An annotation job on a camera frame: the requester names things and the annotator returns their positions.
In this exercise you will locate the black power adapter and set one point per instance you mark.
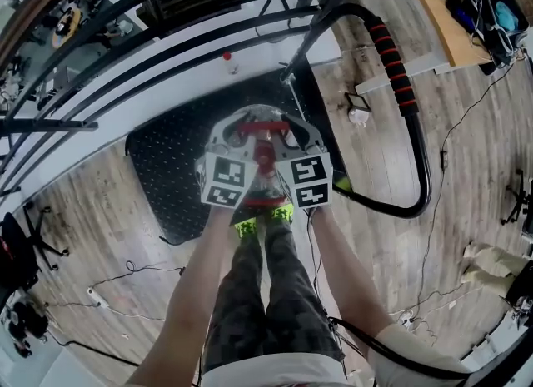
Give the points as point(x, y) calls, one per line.
point(444, 160)

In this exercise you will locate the open box blue cloth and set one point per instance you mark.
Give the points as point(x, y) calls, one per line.
point(506, 15)

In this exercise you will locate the person's left forearm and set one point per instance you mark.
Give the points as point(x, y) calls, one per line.
point(187, 285)

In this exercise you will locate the person's right forearm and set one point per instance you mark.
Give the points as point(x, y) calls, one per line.
point(345, 277)

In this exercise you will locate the white power strip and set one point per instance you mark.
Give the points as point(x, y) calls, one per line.
point(407, 319)
point(98, 298)

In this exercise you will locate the small black framed tray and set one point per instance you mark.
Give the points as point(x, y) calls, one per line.
point(357, 101)

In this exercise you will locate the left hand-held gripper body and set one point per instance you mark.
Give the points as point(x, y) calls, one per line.
point(227, 173)

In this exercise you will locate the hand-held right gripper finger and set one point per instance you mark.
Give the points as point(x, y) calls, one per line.
point(281, 148)
point(313, 135)

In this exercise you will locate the yellow-green ball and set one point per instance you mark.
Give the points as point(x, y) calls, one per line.
point(343, 184)

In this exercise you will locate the black platform cart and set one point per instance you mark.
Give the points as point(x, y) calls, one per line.
point(166, 169)

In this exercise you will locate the small bottle red cap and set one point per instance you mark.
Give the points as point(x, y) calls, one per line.
point(230, 65)

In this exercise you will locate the black office chair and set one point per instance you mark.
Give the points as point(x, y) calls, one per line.
point(16, 244)
point(518, 198)

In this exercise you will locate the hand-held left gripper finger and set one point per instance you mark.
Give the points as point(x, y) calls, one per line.
point(218, 129)
point(245, 144)

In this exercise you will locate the white cup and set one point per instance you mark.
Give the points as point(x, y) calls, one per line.
point(359, 118)

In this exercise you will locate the camouflage trousers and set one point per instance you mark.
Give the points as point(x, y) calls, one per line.
point(287, 294)

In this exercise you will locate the wooden table white legs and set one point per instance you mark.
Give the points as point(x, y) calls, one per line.
point(437, 23)

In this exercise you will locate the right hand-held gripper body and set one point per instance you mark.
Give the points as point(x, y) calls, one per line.
point(308, 171)

